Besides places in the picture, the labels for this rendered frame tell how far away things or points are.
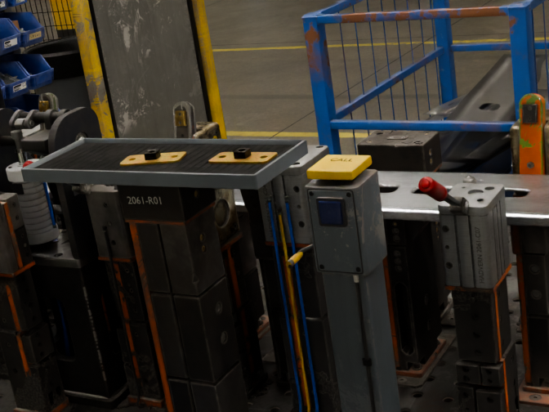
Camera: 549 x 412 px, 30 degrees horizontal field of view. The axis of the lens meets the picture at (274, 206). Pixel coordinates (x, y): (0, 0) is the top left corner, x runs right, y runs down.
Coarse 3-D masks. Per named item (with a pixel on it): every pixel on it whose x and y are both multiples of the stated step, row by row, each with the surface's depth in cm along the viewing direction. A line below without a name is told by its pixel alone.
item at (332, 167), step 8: (320, 160) 124; (328, 160) 123; (336, 160) 123; (344, 160) 122; (352, 160) 122; (360, 160) 122; (368, 160) 122; (312, 168) 121; (320, 168) 121; (328, 168) 120; (336, 168) 120; (344, 168) 120; (352, 168) 119; (360, 168) 121; (312, 176) 121; (320, 176) 121; (328, 176) 120; (336, 176) 120; (344, 176) 119; (352, 176) 119
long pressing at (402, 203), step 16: (384, 176) 165; (400, 176) 164; (416, 176) 163; (432, 176) 162; (448, 176) 160; (464, 176) 159; (480, 176) 158; (496, 176) 157; (512, 176) 156; (528, 176) 155; (544, 176) 154; (48, 192) 184; (240, 192) 168; (400, 192) 157; (528, 192) 149; (544, 192) 148; (240, 208) 162; (384, 208) 150; (400, 208) 149; (416, 208) 148; (432, 208) 147; (512, 208) 143; (528, 208) 143; (544, 208) 142; (512, 224) 141; (528, 224) 140; (544, 224) 139
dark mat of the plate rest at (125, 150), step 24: (96, 144) 147; (120, 144) 145; (144, 144) 143; (168, 144) 141; (192, 144) 139; (216, 144) 138; (48, 168) 138; (72, 168) 137; (96, 168) 135; (120, 168) 133; (144, 168) 132; (168, 168) 130; (192, 168) 129; (216, 168) 127; (240, 168) 126
